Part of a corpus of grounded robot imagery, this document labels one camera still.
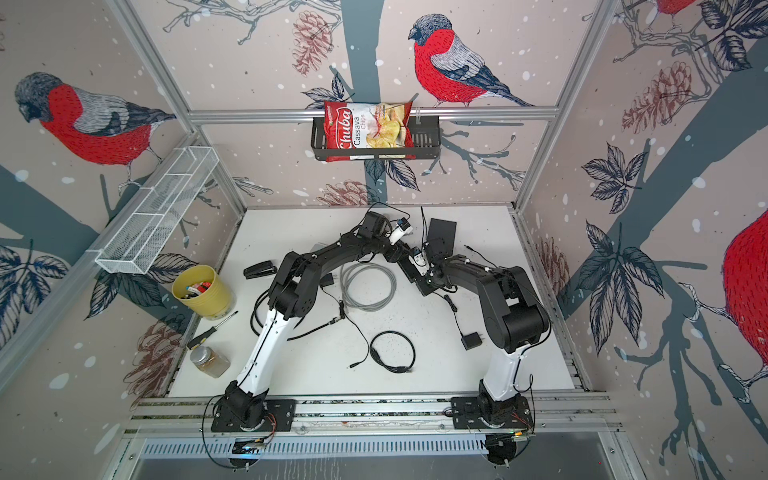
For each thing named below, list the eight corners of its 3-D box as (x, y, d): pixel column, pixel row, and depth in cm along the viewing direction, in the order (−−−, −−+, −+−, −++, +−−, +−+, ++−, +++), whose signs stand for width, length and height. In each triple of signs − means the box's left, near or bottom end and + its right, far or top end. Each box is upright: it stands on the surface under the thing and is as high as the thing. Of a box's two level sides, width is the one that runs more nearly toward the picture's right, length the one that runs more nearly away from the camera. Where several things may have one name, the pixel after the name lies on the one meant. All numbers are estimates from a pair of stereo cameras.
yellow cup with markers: (192, 320, 93) (164, 297, 81) (206, 290, 99) (182, 265, 88) (231, 320, 93) (207, 297, 81) (242, 290, 99) (222, 265, 88)
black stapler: (246, 281, 101) (243, 277, 99) (246, 271, 104) (243, 266, 102) (276, 273, 103) (274, 268, 101) (275, 263, 106) (273, 259, 104)
